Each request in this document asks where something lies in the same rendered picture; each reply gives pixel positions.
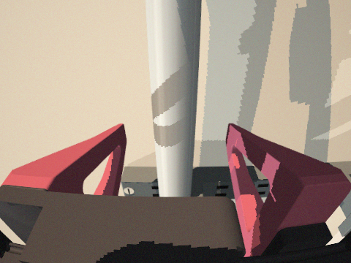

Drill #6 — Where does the tan wall panel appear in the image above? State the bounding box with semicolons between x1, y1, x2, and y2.
0;0;351;186

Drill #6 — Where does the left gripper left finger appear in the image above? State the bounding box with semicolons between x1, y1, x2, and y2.
2;123;127;196

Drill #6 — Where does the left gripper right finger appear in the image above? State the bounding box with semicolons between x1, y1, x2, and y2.
226;123;351;257

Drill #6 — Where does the dark grey wall rack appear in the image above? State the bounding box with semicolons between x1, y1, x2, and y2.
121;161;351;237

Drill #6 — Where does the grey metal bar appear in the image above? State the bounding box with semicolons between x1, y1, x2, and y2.
146;0;202;197

